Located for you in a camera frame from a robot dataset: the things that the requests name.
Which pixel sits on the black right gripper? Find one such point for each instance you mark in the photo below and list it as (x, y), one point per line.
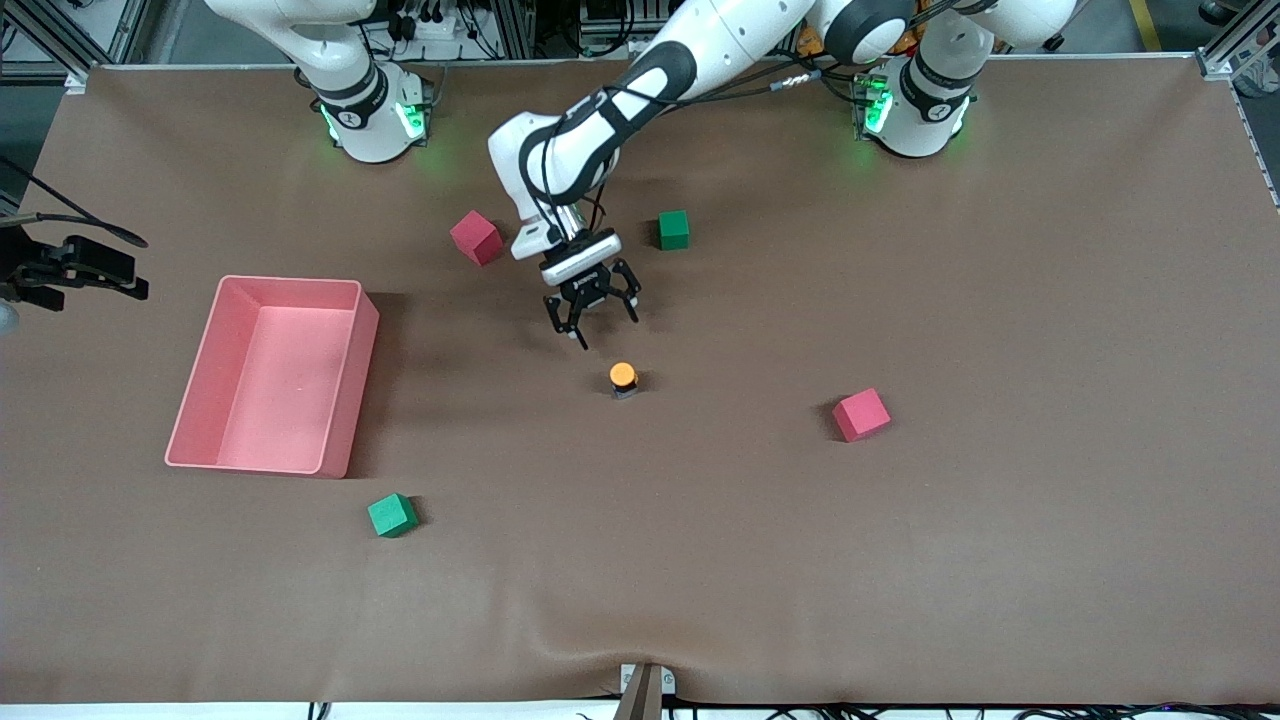
(50, 268)

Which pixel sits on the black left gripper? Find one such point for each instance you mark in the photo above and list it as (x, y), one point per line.
(589, 288)

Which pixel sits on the orange capped black button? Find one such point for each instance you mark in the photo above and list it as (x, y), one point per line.
(622, 375)

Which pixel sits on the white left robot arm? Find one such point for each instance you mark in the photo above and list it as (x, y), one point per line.
(740, 30)

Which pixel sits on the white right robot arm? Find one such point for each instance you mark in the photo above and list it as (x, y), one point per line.
(365, 130)

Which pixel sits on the green foam cube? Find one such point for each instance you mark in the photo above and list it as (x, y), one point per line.
(392, 515)
(674, 230)

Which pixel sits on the pink foam cube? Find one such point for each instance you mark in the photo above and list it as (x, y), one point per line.
(861, 415)
(476, 238)

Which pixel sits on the pink plastic bin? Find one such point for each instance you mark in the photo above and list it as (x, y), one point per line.
(280, 380)

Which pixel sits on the brown table cloth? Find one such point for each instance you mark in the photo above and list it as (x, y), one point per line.
(640, 560)

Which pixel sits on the white power strip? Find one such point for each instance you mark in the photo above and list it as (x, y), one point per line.
(440, 28)

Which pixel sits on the pile of orange items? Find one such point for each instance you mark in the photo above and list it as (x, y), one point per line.
(810, 46)

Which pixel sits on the aluminium frame strut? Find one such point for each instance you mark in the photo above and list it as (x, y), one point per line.
(30, 70)

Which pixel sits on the aluminium frame post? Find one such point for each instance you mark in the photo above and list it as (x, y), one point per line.
(513, 28)

